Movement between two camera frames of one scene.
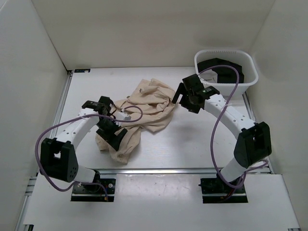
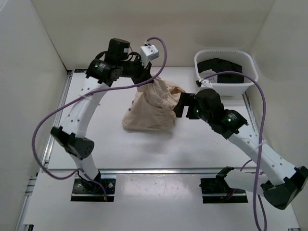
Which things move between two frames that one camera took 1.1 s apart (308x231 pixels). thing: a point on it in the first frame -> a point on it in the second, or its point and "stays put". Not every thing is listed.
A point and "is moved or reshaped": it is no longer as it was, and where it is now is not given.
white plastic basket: [242, 57] stays put
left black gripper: [111, 138] -> [145, 73]
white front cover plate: [165, 199] stays put
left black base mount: [96, 193] stays put
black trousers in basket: [225, 75] stays put
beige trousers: [149, 107] is moved or reshaped
